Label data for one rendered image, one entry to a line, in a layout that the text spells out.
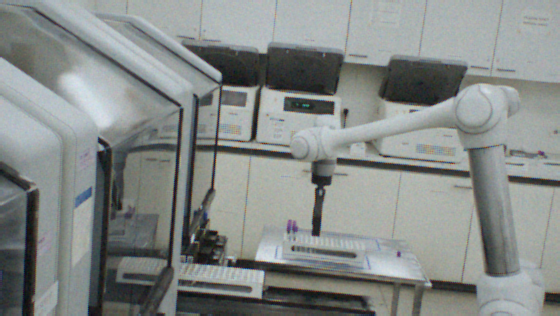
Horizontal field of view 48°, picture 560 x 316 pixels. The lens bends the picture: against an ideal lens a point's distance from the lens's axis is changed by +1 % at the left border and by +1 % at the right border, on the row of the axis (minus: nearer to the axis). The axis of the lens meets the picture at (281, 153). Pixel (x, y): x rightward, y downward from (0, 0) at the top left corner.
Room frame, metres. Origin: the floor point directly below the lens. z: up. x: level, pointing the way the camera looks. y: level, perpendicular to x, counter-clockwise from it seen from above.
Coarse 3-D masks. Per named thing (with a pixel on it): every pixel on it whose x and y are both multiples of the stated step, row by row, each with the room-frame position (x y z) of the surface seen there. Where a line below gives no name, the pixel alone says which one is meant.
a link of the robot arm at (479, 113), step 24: (480, 96) 1.71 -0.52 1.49; (456, 120) 1.74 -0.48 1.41; (480, 120) 1.69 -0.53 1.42; (504, 120) 1.74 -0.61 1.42; (480, 144) 1.73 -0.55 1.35; (480, 168) 1.74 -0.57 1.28; (504, 168) 1.75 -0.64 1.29; (480, 192) 1.74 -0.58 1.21; (504, 192) 1.73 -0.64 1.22; (480, 216) 1.74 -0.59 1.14; (504, 216) 1.72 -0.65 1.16; (480, 240) 1.75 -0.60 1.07; (504, 240) 1.71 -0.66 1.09; (504, 264) 1.70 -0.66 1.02; (480, 288) 1.72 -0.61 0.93; (504, 288) 1.67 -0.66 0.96; (528, 288) 1.68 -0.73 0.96; (480, 312) 1.68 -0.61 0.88; (504, 312) 1.63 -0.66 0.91; (528, 312) 1.64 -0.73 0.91
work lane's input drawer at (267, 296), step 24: (264, 288) 1.81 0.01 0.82; (288, 288) 1.86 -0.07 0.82; (192, 312) 1.74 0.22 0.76; (216, 312) 1.74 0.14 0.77; (240, 312) 1.74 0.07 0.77; (264, 312) 1.74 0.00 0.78; (288, 312) 1.74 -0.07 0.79; (312, 312) 1.74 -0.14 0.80; (336, 312) 1.74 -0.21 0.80; (360, 312) 1.75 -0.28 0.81
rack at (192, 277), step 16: (192, 272) 1.78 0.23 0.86; (208, 272) 1.80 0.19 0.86; (224, 272) 1.81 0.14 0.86; (240, 272) 1.83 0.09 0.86; (256, 272) 1.84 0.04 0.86; (192, 288) 1.75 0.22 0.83; (208, 288) 1.81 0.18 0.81; (224, 288) 1.82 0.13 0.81; (240, 288) 1.83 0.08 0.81; (256, 288) 1.75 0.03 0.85
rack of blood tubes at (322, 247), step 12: (300, 240) 2.15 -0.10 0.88; (312, 240) 2.17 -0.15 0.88; (324, 240) 2.19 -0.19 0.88; (336, 240) 2.20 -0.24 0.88; (348, 240) 2.21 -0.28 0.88; (288, 252) 2.13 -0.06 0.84; (300, 252) 2.13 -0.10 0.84; (312, 252) 2.14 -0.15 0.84; (324, 252) 2.22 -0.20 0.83; (336, 252) 2.22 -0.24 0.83; (348, 252) 2.22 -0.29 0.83; (360, 252) 2.12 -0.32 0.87; (348, 264) 2.12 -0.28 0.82; (360, 264) 2.12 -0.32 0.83
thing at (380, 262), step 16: (272, 240) 2.31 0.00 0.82; (368, 240) 2.44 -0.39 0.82; (384, 240) 2.47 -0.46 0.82; (400, 240) 2.49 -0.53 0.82; (256, 256) 2.11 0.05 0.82; (272, 256) 2.12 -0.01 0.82; (368, 256) 2.24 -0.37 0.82; (384, 256) 2.26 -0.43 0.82; (400, 256) 2.28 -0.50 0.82; (416, 256) 2.42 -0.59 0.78; (320, 272) 2.06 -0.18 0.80; (336, 272) 2.06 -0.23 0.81; (352, 272) 2.06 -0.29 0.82; (368, 272) 2.07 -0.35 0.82; (384, 272) 2.08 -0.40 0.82; (400, 272) 2.10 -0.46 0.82; (416, 272) 2.12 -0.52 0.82; (400, 288) 2.47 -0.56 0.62; (416, 288) 2.06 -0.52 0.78; (416, 304) 2.05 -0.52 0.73
